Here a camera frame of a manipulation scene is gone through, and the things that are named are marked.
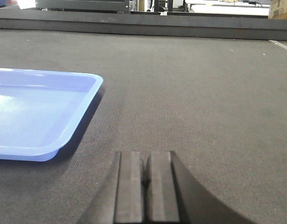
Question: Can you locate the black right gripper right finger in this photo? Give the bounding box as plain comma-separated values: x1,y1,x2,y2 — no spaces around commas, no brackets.
146,152,251,224

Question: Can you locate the cardboard box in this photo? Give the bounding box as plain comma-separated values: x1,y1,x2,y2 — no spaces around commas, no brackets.
268,0,287,20

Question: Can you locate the blue plastic tray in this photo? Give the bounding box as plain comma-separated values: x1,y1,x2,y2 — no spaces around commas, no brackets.
0,68,103,162

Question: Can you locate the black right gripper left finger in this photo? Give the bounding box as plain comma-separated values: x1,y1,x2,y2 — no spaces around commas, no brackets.
77,152,144,224

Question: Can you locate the dark grey fabric mat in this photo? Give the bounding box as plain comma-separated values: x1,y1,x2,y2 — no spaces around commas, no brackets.
0,30,287,224

